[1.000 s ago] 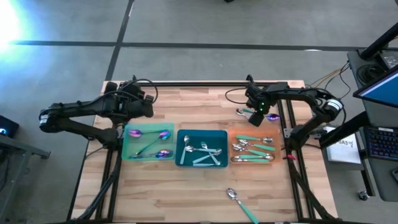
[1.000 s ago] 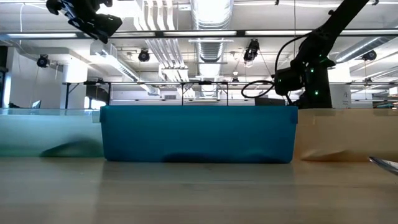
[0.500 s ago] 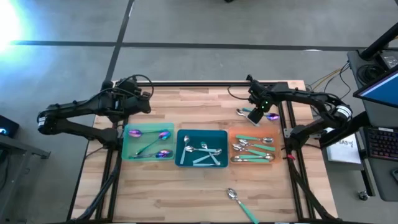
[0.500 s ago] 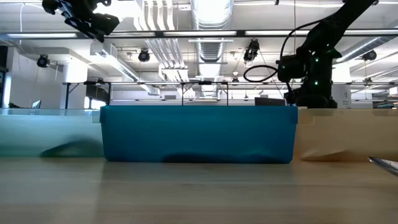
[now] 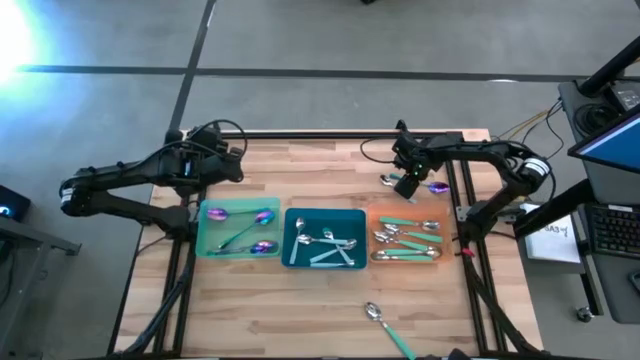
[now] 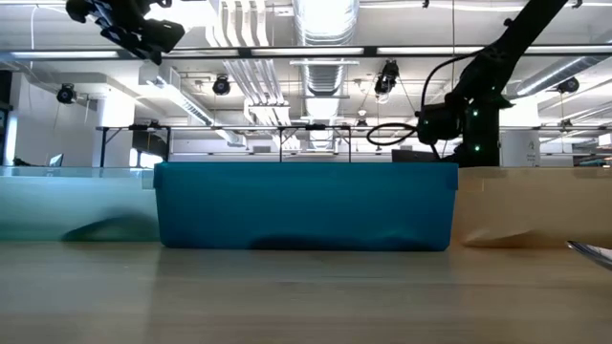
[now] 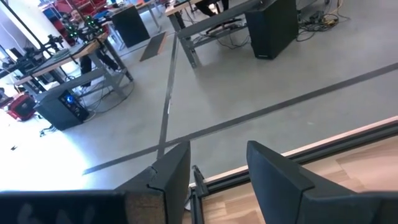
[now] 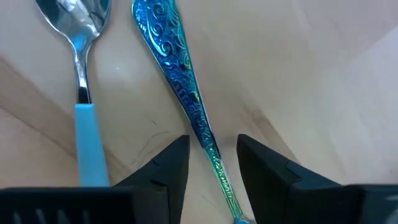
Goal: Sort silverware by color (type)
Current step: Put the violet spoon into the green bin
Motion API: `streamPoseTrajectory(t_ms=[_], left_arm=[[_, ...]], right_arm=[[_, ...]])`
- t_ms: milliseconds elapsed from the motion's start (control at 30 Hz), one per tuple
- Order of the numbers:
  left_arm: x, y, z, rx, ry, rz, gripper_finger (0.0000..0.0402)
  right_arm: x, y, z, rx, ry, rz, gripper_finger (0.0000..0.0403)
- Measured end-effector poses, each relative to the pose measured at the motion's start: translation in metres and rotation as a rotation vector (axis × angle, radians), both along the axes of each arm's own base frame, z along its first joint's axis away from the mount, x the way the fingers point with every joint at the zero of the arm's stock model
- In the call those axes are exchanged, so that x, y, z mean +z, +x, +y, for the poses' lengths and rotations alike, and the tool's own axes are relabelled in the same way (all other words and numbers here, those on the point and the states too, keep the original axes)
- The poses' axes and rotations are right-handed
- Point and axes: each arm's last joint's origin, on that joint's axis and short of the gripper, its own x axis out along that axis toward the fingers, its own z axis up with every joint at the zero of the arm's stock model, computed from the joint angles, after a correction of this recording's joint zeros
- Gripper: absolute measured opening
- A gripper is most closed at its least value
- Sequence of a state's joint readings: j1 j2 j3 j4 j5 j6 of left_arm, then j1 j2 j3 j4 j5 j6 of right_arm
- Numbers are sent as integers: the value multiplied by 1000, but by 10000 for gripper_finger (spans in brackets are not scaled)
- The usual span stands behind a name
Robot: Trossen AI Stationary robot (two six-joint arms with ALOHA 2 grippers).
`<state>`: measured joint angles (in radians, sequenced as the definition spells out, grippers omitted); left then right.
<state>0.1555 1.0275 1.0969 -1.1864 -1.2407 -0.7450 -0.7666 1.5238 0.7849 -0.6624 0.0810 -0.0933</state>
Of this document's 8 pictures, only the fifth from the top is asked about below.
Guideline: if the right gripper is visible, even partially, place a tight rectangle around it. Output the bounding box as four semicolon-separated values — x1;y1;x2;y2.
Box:
394;149;432;200

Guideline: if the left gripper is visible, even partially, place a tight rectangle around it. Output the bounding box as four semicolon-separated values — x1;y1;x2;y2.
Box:
197;144;245;187

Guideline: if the iridescent rainbow spoon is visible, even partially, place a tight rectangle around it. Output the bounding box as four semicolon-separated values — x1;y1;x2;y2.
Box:
206;239;280;257
206;207;274;223
217;209;277;250
417;180;451;195

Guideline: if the large teal handled spoon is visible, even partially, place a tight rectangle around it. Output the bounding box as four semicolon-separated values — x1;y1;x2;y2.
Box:
382;246;444;260
369;251;436;263

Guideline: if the orange translucent plastic bin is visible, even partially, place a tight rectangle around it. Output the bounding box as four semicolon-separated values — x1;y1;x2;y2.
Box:
366;201;454;265

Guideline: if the mint translucent plastic bin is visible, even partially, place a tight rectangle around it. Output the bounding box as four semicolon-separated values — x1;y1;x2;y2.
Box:
194;196;283;260

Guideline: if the dark teal plastic bin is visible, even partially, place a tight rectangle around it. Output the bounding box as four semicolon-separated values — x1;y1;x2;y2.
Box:
280;207;369;271

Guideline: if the white paper sheet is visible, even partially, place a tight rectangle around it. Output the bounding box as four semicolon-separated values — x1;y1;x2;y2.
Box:
522;202;582;265

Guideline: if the grey computer desk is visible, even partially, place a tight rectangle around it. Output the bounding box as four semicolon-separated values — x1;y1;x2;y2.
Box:
557;77;640;326

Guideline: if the grey metal side table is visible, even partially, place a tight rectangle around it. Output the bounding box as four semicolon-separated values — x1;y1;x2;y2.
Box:
0;214;82;360

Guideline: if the computer monitor blue screen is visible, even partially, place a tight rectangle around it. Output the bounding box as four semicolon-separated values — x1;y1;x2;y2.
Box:
567;102;640;176

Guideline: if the black computer keyboard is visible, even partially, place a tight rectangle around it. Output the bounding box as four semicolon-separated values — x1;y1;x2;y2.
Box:
584;202;640;260

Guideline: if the black device blue light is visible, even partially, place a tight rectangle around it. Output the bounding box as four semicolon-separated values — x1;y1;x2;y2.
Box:
0;183;32;224

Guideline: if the black power adapter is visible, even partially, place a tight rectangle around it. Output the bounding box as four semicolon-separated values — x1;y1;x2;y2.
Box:
609;79;640;112

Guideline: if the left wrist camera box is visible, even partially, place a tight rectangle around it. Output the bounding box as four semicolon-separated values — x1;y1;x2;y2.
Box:
197;125;224;150

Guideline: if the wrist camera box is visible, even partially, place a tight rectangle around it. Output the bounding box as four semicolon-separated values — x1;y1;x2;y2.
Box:
392;133;414;169
197;125;224;150

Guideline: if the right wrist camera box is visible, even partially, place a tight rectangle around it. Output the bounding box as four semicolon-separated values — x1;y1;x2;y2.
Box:
392;133;414;169

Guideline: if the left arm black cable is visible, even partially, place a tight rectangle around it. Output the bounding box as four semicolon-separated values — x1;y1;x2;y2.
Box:
187;118;250;166

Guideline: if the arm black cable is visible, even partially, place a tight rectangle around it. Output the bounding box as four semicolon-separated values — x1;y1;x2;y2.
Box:
358;137;399;165
187;118;250;166

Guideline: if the grey metal base plate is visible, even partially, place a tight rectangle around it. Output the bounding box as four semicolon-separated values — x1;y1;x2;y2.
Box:
454;203;519;224

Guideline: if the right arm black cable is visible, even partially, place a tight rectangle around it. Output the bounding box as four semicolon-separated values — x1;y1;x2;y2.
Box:
358;137;399;165

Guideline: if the black aluminium table frame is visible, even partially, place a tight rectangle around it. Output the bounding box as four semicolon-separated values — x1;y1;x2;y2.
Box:
107;128;541;360

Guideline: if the yellow cable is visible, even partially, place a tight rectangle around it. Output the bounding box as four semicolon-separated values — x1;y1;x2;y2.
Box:
492;108;551;149

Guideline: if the thin black desk cable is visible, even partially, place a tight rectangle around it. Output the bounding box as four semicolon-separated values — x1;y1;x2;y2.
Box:
499;99;569;176

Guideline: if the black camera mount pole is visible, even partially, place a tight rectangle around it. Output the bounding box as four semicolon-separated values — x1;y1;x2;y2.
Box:
577;34;640;99
513;178;596;240

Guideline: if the coiled black cable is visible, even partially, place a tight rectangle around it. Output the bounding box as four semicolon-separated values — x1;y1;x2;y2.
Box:
572;101;609;135

